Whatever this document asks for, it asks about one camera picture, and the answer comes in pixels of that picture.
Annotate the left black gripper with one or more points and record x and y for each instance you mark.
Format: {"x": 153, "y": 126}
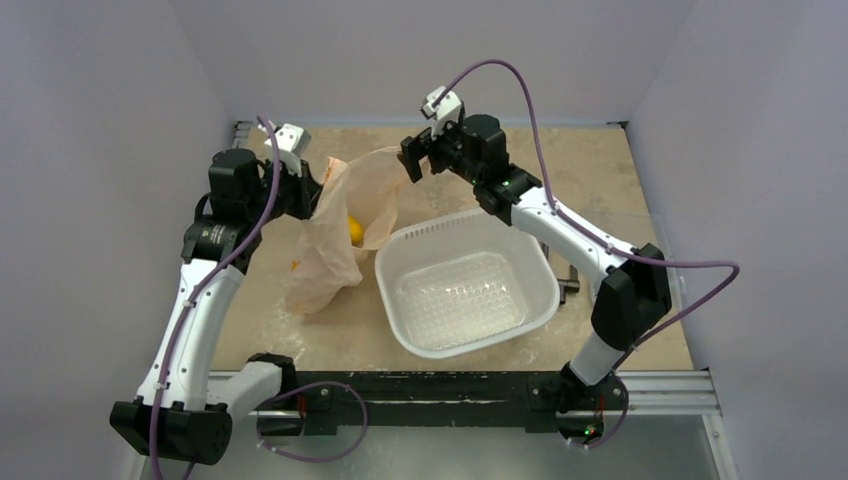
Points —
{"x": 307, "y": 189}

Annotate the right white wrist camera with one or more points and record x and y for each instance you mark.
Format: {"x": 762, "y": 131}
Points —
{"x": 442, "y": 107}

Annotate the white plastic basket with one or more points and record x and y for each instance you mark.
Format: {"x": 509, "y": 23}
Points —
{"x": 463, "y": 282}

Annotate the black T-handle wrench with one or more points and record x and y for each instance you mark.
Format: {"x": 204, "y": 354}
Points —
{"x": 568, "y": 285}

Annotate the aluminium rail frame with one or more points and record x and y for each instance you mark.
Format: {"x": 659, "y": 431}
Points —
{"x": 661, "y": 394}

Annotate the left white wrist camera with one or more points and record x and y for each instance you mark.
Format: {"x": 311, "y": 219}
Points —
{"x": 287, "y": 143}

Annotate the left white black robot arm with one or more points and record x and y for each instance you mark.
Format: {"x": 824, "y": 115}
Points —
{"x": 176, "y": 414}

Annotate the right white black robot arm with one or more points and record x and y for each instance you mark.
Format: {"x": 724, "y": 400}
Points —
{"x": 631, "y": 285}

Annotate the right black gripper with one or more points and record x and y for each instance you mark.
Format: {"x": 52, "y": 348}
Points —
{"x": 427, "y": 152}

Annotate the orange translucent plastic bag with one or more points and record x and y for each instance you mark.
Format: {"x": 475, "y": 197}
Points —
{"x": 325, "y": 261}

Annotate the yellow fake fruit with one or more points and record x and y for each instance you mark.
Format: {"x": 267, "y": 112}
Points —
{"x": 356, "y": 232}

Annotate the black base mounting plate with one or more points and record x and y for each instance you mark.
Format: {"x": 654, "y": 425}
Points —
{"x": 533, "y": 401}

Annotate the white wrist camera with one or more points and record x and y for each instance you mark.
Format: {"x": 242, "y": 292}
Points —
{"x": 442, "y": 107}
{"x": 287, "y": 143}

